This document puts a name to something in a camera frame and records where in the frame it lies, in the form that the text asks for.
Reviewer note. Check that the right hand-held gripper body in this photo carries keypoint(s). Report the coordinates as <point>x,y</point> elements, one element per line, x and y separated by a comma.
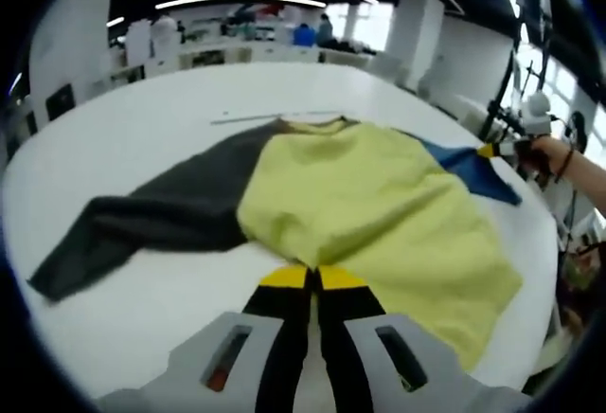
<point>537,119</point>

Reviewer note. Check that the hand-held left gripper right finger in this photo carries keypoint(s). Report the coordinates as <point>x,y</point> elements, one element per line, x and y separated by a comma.
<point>374,361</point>

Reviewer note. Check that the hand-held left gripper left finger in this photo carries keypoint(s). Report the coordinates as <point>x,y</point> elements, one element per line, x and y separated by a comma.
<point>237,361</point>

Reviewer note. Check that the yellow grey blue garment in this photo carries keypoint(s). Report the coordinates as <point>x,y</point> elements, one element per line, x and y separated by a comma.
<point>369,195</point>

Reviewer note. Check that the person's right hand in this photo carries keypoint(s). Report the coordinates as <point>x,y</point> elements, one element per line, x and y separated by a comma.
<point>544,155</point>

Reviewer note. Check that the white square pillar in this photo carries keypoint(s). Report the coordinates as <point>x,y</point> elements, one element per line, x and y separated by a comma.
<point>71,34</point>
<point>416,39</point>

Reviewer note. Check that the dark clothes pile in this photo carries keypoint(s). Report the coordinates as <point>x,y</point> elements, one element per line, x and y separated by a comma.
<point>345,47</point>

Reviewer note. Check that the white counter row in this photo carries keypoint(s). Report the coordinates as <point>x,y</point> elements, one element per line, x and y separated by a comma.
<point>237,55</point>

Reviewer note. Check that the black chair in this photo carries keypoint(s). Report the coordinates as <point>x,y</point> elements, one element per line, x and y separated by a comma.
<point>60,101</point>
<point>31,121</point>

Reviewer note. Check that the white tall cabinet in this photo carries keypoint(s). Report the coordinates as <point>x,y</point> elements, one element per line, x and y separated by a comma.
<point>138,43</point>

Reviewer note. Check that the red blue wall banner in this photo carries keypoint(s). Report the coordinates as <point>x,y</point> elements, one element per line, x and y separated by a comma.
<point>255,11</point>

